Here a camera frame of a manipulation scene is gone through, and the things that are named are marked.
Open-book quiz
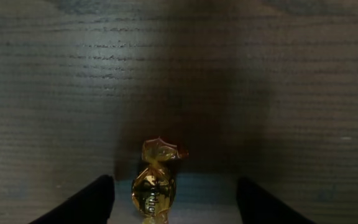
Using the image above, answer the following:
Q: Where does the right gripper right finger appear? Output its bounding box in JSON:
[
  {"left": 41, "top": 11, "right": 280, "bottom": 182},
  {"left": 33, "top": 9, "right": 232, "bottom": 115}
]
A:
[{"left": 236, "top": 176, "right": 317, "bottom": 224}]

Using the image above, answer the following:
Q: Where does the gold wrapped candy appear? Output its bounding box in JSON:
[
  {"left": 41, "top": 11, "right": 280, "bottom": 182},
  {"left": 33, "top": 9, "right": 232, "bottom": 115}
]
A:
[{"left": 131, "top": 136, "right": 189, "bottom": 224}]

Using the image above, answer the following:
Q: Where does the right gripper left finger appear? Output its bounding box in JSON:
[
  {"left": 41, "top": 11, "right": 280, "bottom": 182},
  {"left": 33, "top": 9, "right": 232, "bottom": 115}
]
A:
[{"left": 28, "top": 174, "right": 116, "bottom": 224}]

